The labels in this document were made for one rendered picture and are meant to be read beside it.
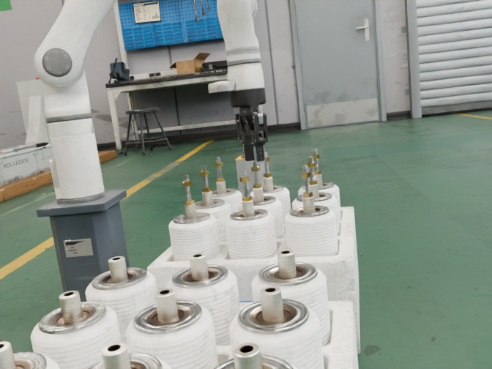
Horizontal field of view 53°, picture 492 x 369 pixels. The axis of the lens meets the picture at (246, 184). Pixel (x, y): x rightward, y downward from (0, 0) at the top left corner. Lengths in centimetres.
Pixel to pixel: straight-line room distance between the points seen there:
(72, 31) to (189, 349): 71
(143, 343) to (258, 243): 44
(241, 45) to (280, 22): 497
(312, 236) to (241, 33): 42
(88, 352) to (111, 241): 52
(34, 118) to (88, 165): 338
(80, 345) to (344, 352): 29
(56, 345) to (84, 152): 56
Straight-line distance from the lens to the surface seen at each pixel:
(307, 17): 598
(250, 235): 92
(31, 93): 454
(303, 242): 91
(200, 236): 96
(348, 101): 596
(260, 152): 101
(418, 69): 599
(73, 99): 110
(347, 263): 89
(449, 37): 613
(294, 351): 50
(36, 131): 439
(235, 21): 101
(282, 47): 595
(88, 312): 63
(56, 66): 105
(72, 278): 112
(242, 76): 101
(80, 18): 107
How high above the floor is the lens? 48
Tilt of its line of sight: 10 degrees down
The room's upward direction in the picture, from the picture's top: 7 degrees counter-clockwise
